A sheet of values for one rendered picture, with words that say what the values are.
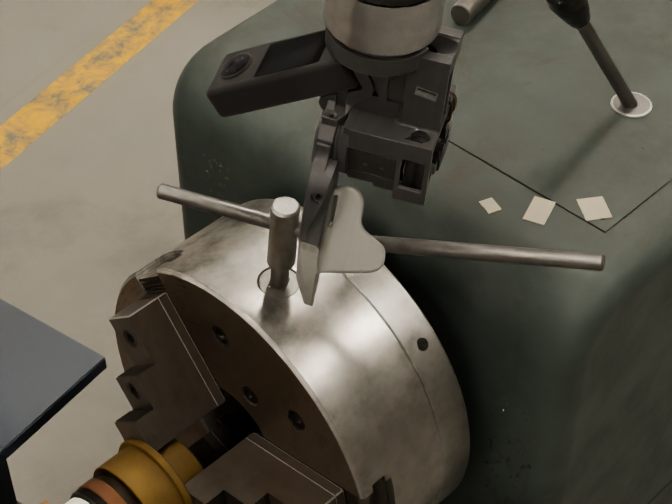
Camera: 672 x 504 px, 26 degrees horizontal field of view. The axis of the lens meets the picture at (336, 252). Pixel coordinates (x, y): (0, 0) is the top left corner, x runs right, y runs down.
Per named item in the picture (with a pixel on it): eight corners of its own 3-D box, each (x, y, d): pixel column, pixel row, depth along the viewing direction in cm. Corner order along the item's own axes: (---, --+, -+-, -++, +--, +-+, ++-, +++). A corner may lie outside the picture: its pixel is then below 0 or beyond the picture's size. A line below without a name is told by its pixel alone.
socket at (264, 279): (250, 315, 115) (251, 292, 113) (264, 285, 117) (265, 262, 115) (290, 326, 114) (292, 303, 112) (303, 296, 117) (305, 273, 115)
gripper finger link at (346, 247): (365, 330, 99) (396, 200, 97) (282, 307, 100) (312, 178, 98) (372, 321, 102) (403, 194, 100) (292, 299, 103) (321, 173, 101)
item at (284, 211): (259, 312, 115) (266, 211, 107) (268, 292, 117) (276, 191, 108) (286, 319, 115) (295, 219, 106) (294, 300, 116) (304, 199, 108)
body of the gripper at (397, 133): (421, 216, 99) (443, 80, 90) (300, 185, 100) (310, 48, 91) (447, 144, 104) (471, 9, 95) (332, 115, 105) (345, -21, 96)
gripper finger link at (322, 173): (315, 249, 98) (345, 122, 96) (293, 244, 98) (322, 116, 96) (329, 239, 102) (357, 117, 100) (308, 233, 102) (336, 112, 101)
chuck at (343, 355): (189, 379, 146) (188, 150, 123) (420, 583, 132) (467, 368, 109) (119, 429, 141) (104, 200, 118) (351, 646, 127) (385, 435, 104)
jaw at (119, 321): (227, 381, 126) (162, 262, 123) (257, 380, 122) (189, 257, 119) (128, 453, 120) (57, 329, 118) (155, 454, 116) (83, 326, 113)
